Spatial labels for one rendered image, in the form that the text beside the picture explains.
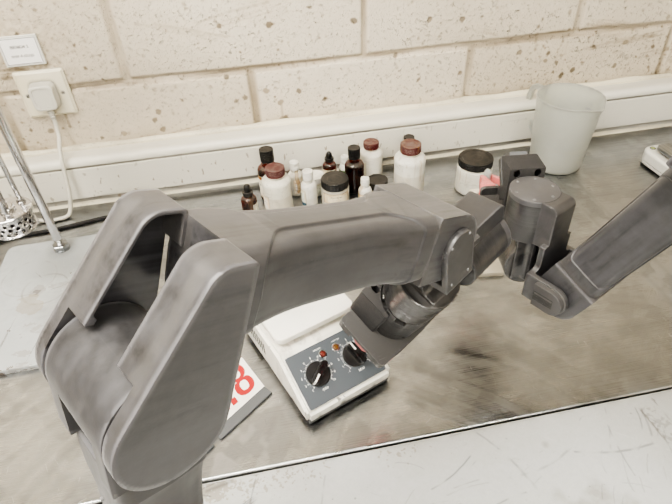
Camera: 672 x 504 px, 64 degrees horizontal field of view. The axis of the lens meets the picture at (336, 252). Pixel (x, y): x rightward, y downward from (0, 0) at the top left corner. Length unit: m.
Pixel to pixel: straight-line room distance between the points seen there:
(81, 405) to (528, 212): 0.50
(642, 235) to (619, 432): 0.29
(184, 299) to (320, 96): 0.91
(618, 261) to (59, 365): 0.51
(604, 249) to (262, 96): 0.73
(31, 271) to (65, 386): 0.76
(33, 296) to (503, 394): 0.74
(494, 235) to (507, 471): 0.31
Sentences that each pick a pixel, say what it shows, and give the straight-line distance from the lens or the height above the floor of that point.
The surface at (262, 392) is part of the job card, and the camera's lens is 0.76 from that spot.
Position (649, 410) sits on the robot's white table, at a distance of 0.82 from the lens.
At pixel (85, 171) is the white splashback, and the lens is 1.16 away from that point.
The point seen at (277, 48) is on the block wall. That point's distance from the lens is 1.08.
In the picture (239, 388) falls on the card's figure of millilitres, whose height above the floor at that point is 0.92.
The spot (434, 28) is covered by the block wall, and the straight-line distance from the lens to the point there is 1.14.
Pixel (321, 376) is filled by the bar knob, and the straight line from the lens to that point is 0.69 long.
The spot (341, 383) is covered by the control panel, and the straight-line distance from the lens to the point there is 0.71.
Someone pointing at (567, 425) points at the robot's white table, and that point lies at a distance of 0.77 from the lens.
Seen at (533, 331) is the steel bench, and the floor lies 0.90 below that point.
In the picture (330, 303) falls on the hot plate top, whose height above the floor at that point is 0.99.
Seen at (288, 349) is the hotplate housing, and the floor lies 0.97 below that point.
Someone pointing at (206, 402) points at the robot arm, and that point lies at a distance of 0.28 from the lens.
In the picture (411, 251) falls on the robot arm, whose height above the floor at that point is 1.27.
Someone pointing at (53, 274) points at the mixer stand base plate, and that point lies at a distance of 1.04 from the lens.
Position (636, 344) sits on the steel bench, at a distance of 0.89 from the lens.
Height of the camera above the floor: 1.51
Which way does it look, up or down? 40 degrees down
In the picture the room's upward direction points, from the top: 3 degrees counter-clockwise
